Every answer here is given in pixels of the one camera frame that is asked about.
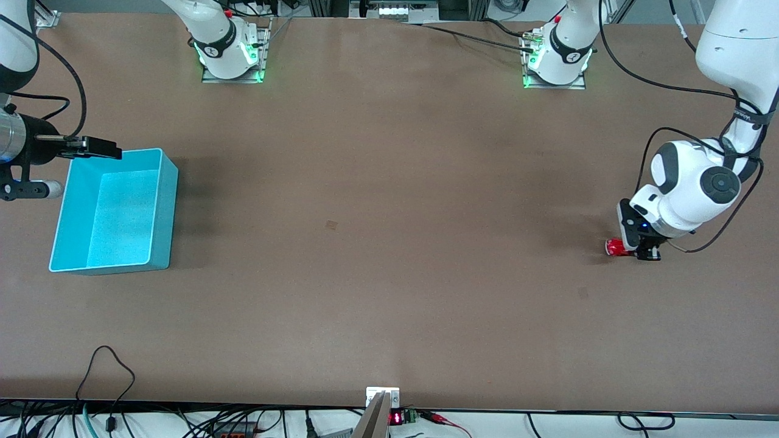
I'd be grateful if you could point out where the blue plastic box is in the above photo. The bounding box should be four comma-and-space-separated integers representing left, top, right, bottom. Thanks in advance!
49, 148, 180, 276

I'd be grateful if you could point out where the red clip lead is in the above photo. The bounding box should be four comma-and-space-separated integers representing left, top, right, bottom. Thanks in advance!
419, 411, 473, 438

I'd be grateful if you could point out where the black power strip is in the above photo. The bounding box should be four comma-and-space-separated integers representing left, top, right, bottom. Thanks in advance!
210, 422, 259, 438

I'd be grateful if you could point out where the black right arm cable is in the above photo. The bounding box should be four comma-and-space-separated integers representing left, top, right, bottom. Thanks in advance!
7, 91, 71, 122
0, 12, 88, 141

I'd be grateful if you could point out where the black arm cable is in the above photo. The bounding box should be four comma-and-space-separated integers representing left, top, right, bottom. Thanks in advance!
7, 91, 71, 122
0, 12, 88, 141
598, 0, 766, 254

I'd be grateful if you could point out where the aluminium frame profile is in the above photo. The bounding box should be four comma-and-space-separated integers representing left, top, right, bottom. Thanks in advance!
33, 0, 61, 29

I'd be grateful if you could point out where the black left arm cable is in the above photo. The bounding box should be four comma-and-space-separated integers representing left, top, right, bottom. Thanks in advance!
598, 0, 766, 254

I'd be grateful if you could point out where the black flat looped cable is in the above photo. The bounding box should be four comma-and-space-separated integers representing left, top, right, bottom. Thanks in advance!
617, 412, 676, 431

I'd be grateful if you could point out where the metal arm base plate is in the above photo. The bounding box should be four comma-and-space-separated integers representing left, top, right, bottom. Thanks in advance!
201, 17, 273, 85
519, 30, 589, 91

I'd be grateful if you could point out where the black cable on table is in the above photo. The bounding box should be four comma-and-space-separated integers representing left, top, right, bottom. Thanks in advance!
402, 19, 537, 52

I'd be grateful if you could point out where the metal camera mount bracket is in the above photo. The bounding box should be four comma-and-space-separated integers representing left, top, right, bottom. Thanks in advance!
352, 387, 401, 438

